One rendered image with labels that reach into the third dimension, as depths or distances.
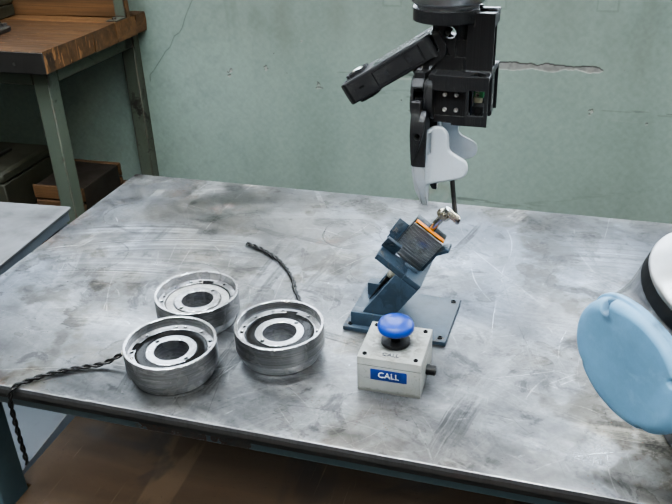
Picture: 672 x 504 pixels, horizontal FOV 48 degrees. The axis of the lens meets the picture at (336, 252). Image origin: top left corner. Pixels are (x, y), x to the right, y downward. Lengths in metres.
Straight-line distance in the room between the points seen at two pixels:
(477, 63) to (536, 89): 1.58
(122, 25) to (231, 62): 0.36
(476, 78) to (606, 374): 0.32
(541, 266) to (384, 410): 0.38
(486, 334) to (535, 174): 1.56
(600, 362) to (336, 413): 0.30
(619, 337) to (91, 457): 0.82
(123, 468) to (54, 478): 0.10
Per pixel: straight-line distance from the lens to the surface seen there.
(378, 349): 0.83
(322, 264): 1.08
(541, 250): 1.14
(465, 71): 0.81
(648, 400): 0.63
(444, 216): 0.88
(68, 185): 2.42
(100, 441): 1.22
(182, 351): 0.91
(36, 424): 1.85
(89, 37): 2.42
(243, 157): 2.69
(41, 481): 1.19
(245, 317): 0.92
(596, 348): 0.65
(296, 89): 2.53
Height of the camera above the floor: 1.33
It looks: 28 degrees down
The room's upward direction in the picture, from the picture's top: 2 degrees counter-clockwise
